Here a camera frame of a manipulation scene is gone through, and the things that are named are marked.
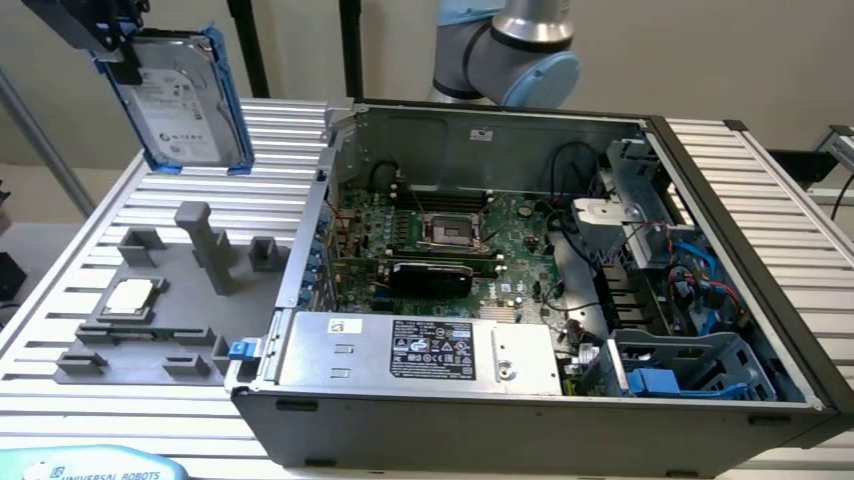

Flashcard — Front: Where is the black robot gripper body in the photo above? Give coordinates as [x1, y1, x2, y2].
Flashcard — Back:
[22, 0, 150, 52]

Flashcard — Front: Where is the gray-blue plastic disk bay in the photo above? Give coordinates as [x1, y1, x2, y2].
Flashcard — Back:
[598, 327, 784, 402]

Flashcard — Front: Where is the red and black wire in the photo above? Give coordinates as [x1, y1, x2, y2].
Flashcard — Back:
[625, 221, 677, 262]

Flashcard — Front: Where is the aluminium frame strut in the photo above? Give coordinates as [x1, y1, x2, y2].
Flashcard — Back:
[0, 64, 97, 219]

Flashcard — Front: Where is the blue case latch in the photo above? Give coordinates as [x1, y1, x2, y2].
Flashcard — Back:
[226, 337, 261, 362]

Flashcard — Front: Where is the black graphics card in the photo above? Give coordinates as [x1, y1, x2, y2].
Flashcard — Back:
[378, 258, 477, 297]

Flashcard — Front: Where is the silver power supply unit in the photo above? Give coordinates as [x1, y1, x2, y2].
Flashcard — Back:
[265, 310, 570, 397]

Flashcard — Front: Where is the small black box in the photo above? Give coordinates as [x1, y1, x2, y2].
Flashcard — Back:
[0, 251, 30, 302]

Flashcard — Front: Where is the open black PC case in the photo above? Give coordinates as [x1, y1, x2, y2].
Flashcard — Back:
[223, 97, 841, 472]

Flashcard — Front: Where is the gray parts rack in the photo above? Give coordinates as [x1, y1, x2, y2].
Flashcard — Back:
[55, 199, 297, 387]

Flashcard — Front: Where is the CPU socket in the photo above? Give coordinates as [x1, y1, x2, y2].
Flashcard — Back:
[413, 211, 490, 252]

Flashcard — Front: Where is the silver CPU chip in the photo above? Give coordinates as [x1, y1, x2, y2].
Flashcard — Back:
[95, 276, 171, 322]

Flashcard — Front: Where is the blue SATA wire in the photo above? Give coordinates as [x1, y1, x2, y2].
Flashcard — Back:
[672, 238, 744, 334]

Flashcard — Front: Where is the hard disk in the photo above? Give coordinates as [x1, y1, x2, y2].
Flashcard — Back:
[91, 20, 257, 177]

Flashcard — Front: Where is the long black looped wire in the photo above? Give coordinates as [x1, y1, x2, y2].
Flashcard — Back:
[549, 141, 610, 202]

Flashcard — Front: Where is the green motherboard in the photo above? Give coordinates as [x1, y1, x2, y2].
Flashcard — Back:
[320, 183, 606, 397]

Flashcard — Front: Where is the aluminium profile rail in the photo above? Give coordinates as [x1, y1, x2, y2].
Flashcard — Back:
[805, 124, 854, 194]

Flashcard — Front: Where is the black bracket beside table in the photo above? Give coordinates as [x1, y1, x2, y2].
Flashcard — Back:
[765, 147, 837, 192]

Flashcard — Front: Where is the light blue teach pendant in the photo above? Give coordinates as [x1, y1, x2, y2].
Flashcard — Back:
[0, 443, 190, 480]

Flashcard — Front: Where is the black vertical pole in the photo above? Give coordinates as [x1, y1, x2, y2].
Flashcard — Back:
[336, 0, 368, 100]
[225, 0, 274, 100]

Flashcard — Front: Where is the short black looped wire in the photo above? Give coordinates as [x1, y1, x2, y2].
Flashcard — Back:
[369, 159, 404, 192]

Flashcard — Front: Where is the silver metal drive cage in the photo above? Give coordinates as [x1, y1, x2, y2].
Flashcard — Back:
[570, 138, 697, 269]

